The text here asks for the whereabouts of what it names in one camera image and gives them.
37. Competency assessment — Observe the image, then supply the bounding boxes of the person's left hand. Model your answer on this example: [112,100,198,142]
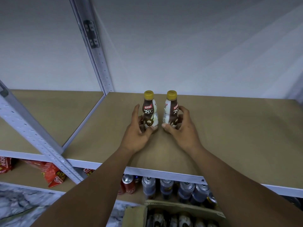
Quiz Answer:
[118,104,154,154]

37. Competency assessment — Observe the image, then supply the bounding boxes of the person's right hand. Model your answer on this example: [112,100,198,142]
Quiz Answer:
[162,105,204,154]

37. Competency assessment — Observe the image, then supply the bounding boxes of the coffee bottle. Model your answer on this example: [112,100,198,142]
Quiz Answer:
[142,90,160,131]
[162,90,180,129]

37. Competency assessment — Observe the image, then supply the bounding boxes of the white metal shelving rack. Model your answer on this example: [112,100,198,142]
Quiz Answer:
[0,0,303,227]

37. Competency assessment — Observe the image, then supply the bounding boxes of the brown cardboard box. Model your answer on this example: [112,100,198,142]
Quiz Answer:
[122,200,228,227]

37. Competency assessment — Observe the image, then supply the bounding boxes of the Kopiko bottles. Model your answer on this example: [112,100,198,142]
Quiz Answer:
[147,210,218,227]

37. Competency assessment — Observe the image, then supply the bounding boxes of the person's right forearm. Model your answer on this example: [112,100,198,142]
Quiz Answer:
[189,144,303,227]

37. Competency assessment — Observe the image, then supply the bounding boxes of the person's left forearm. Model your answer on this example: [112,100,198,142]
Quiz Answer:
[33,146,135,227]

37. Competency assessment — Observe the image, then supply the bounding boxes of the row of silver cans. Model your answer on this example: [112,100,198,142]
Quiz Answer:
[117,173,218,209]

